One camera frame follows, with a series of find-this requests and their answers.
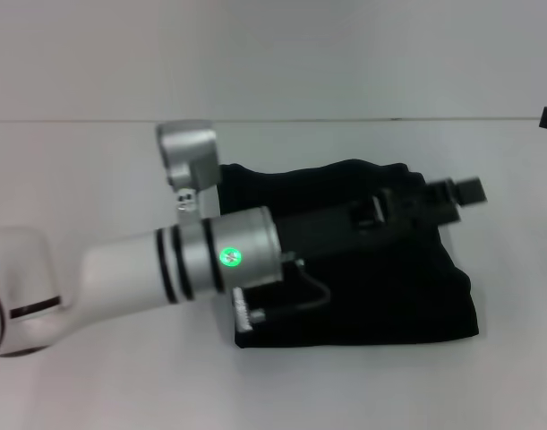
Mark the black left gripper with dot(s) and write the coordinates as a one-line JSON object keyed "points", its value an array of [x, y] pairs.
{"points": [[327, 233]]}

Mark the black t-shirt with white print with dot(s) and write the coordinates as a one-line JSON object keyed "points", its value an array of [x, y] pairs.
{"points": [[367, 291]]}

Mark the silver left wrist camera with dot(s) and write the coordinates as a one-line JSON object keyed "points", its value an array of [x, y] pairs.
{"points": [[192, 157]]}

